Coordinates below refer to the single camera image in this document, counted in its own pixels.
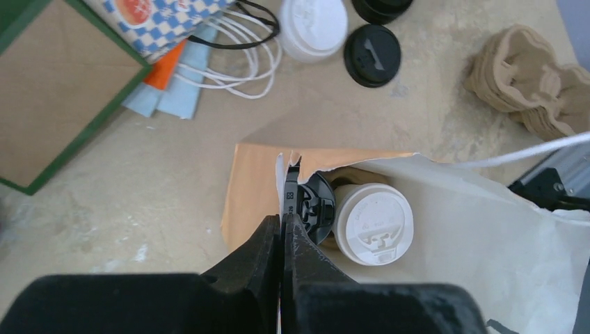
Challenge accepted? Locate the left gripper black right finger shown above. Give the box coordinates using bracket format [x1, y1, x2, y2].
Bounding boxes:
[281, 214, 487, 333]

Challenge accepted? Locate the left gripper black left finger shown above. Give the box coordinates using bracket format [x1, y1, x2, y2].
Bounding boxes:
[1, 216, 280, 333]

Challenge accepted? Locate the single black cup lid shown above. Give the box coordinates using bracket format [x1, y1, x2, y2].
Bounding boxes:
[283, 161, 336, 245]

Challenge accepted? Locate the brown kraft paper bag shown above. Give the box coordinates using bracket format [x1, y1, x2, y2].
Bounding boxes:
[221, 143, 589, 333]

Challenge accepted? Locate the brown pulp cup carrier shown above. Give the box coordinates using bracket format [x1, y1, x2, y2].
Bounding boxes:
[319, 166, 388, 191]

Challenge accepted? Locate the white cup lid stack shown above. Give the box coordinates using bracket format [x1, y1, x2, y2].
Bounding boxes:
[278, 0, 349, 63]

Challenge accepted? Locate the blue checkered paper bag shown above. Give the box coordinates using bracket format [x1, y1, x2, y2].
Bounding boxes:
[83, 0, 283, 121]

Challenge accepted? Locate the green paper bag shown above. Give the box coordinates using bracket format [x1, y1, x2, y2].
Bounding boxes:
[1, 1, 150, 195]

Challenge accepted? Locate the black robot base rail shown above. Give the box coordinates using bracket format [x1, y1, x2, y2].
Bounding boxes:
[508, 143, 589, 211]

